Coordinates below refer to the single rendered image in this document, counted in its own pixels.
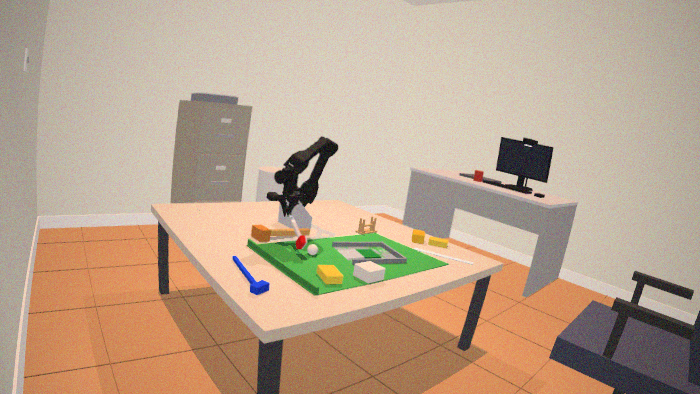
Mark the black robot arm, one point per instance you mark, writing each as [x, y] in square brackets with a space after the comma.
[326, 148]

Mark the green flat mat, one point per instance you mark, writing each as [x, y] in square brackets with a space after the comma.
[306, 264]

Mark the yellow rectangular block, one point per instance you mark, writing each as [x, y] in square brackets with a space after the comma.
[433, 241]
[418, 236]
[329, 274]

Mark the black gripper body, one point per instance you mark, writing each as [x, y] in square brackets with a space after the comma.
[273, 196]

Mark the blue putter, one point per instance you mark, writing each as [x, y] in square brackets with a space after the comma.
[255, 287]

